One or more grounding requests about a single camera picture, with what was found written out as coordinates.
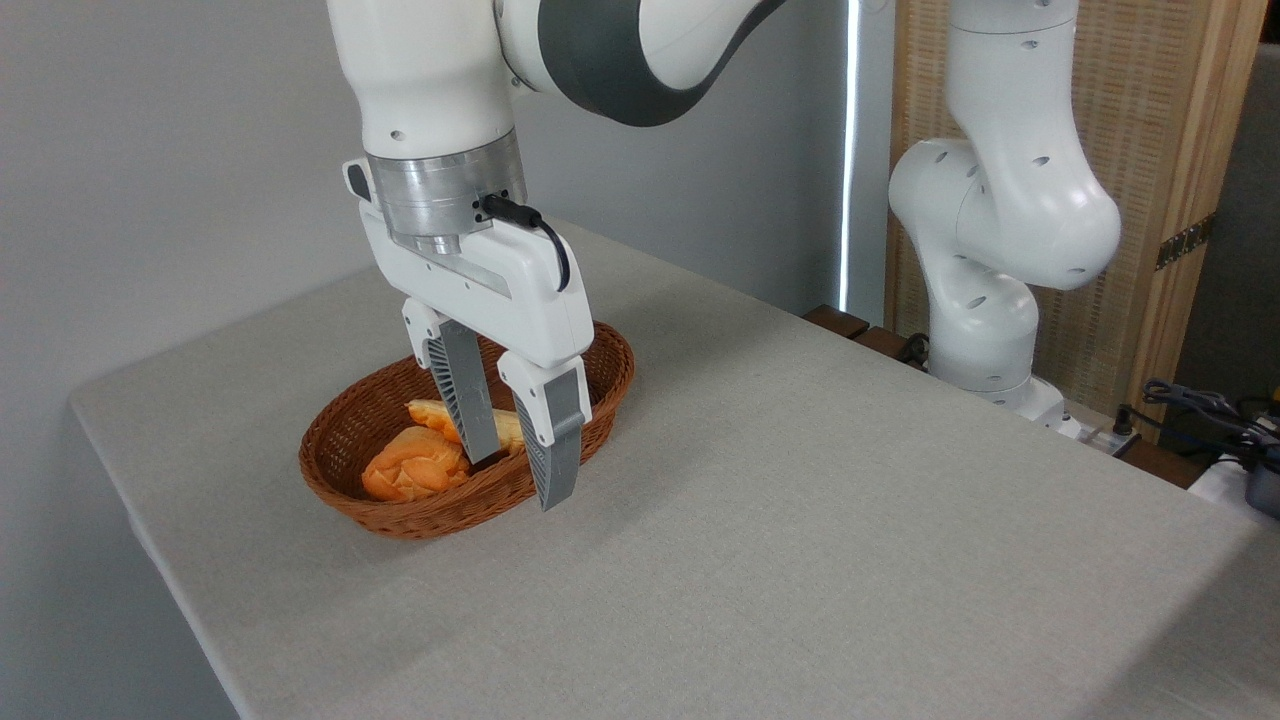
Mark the grey tablecloth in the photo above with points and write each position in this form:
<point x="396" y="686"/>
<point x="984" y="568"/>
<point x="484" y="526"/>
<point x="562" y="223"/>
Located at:
<point x="800" y="520"/>

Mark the pale yellow bread roll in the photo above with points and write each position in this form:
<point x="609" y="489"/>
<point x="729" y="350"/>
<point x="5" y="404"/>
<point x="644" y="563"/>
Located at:
<point x="432" y="413"/>

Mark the wood and rattan screen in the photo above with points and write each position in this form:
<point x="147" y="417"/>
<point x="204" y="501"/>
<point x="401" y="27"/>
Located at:
<point x="1165" y="120"/>

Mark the brown wicker basket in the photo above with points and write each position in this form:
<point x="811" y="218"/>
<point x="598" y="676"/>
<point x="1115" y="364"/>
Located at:
<point x="370" y="420"/>

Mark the vertical light strip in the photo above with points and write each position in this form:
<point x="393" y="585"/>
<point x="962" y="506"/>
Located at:
<point x="849" y="150"/>

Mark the metal screen hinge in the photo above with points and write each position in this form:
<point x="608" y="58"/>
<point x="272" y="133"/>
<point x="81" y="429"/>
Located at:
<point x="1186" y="241"/>

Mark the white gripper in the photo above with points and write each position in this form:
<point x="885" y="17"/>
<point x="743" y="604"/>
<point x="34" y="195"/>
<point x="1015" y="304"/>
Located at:
<point x="520" y="290"/>

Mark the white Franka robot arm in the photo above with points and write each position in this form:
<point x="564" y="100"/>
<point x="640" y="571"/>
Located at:
<point x="430" y="70"/>

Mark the orange bread bun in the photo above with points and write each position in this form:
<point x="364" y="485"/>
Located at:
<point x="415" y="465"/>

